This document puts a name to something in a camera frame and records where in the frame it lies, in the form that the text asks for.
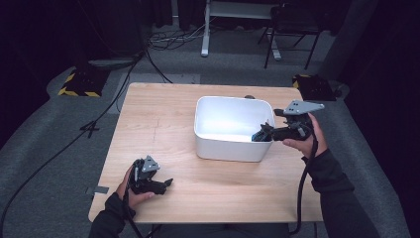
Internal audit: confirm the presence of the white desk frame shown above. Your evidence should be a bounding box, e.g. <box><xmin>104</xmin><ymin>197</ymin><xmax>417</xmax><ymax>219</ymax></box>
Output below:
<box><xmin>200</xmin><ymin>0</ymin><xmax>282</xmax><ymax>61</ymax></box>

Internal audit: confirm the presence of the person's right hand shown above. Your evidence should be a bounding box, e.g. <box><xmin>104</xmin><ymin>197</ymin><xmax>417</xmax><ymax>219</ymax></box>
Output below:
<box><xmin>281</xmin><ymin>112</ymin><xmax>329</xmax><ymax>160</ymax></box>

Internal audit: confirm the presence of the left hand-held gripper cable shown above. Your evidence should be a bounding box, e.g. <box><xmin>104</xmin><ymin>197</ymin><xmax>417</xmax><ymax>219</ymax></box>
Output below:
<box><xmin>122</xmin><ymin>160</ymin><xmax>145</xmax><ymax>238</ymax></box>

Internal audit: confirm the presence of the hand-held gripper cable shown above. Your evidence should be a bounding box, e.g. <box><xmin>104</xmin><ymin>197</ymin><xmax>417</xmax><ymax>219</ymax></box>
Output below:
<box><xmin>288</xmin><ymin>130</ymin><xmax>319</xmax><ymax>236</ymax></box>
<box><xmin>122</xmin><ymin>160</ymin><xmax>145</xmax><ymax>238</ymax></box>

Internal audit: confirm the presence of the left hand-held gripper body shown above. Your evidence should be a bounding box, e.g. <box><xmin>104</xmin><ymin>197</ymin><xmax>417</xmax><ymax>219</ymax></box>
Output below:
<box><xmin>130</xmin><ymin>155</ymin><xmax>166</xmax><ymax>196</ymax></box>

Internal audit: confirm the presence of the long black floor cable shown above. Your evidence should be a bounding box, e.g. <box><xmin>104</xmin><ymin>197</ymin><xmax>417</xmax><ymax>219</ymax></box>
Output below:
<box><xmin>0</xmin><ymin>49</ymin><xmax>148</xmax><ymax>238</ymax></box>

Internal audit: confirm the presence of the person's left hand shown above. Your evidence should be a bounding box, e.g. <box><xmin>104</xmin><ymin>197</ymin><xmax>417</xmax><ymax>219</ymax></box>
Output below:
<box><xmin>116</xmin><ymin>165</ymin><xmax>156</xmax><ymax>209</ymax></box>

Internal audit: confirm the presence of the black chair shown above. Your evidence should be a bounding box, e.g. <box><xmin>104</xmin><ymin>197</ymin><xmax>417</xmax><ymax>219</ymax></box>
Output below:
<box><xmin>257</xmin><ymin>3</ymin><xmax>324</xmax><ymax>70</ymax></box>

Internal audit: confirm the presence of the short black floor cable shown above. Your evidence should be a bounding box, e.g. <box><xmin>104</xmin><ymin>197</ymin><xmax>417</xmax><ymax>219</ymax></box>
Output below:
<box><xmin>144</xmin><ymin>49</ymin><xmax>173</xmax><ymax>84</ymax></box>

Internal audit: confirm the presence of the grey flat stand base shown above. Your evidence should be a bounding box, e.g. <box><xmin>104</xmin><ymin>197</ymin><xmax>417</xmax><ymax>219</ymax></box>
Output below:
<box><xmin>87</xmin><ymin>58</ymin><xmax>141</xmax><ymax>70</ymax></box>

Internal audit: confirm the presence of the large yellow-black striped base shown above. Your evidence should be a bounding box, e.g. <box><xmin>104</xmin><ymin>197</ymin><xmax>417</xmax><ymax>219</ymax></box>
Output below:
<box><xmin>57</xmin><ymin>67</ymin><xmax>111</xmax><ymax>98</ymax></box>

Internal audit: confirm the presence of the small yellow-black striped base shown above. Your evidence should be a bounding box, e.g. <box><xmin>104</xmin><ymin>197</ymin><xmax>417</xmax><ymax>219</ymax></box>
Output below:
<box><xmin>291</xmin><ymin>73</ymin><xmax>338</xmax><ymax>102</ymax></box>

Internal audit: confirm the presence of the white plastic bin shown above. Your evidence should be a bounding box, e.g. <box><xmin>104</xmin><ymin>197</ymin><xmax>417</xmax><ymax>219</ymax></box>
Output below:
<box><xmin>193</xmin><ymin>95</ymin><xmax>276</xmax><ymax>164</ymax></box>

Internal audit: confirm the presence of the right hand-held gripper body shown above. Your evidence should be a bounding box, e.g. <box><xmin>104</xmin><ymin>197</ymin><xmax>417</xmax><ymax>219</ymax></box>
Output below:
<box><xmin>272</xmin><ymin>99</ymin><xmax>325</xmax><ymax>143</ymax></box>

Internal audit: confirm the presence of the bundle of floor cables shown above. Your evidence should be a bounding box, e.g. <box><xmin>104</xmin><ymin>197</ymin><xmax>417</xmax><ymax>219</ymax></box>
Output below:
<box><xmin>148</xmin><ymin>23</ymin><xmax>206</xmax><ymax>52</ymax></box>

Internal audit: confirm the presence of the right hand-held gripper cable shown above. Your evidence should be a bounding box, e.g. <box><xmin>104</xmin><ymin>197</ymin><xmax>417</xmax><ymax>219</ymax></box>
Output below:
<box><xmin>288</xmin><ymin>130</ymin><xmax>319</xmax><ymax>236</ymax></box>

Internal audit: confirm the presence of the black tape cross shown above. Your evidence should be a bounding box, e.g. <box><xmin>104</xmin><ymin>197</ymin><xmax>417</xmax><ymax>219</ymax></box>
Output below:
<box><xmin>79</xmin><ymin>120</ymin><xmax>100</xmax><ymax>139</ymax></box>

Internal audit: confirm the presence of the long grey tape piece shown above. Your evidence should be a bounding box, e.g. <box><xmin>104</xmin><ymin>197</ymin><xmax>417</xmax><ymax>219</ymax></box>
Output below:
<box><xmin>85</xmin><ymin>185</ymin><xmax>110</xmax><ymax>195</ymax></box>

